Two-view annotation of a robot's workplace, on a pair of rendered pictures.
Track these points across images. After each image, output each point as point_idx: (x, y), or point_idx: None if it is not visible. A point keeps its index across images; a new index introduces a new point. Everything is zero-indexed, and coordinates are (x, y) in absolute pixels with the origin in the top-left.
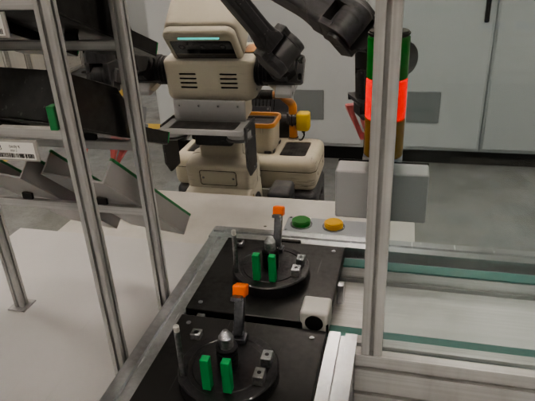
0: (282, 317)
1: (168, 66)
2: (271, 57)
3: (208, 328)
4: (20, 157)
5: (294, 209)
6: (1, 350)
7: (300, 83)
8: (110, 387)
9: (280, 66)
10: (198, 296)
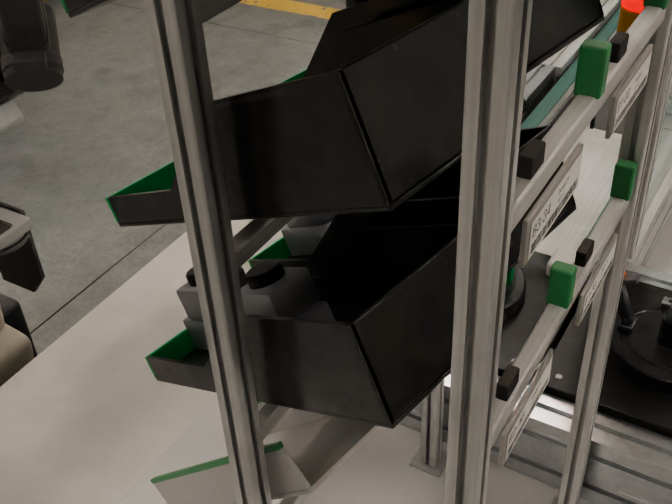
0: None
1: None
2: (46, 56)
3: (576, 359)
4: (603, 278)
5: (179, 274)
6: None
7: None
8: (668, 467)
9: (62, 65)
10: (500, 361)
